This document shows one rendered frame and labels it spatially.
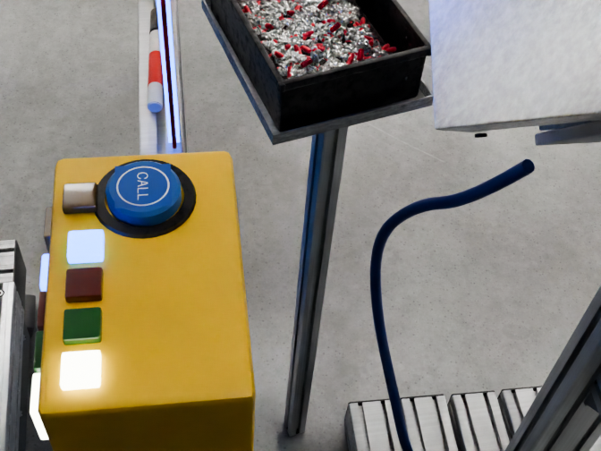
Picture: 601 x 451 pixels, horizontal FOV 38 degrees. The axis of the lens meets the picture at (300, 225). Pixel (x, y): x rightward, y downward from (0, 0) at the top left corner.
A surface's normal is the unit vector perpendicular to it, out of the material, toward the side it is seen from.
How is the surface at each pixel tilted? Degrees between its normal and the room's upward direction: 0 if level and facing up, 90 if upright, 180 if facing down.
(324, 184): 90
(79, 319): 0
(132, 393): 0
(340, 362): 0
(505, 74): 55
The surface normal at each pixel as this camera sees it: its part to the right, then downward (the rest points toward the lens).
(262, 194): 0.06, -0.62
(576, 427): 0.12, 0.78
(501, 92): -0.57, 0.06
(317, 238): 0.37, 0.74
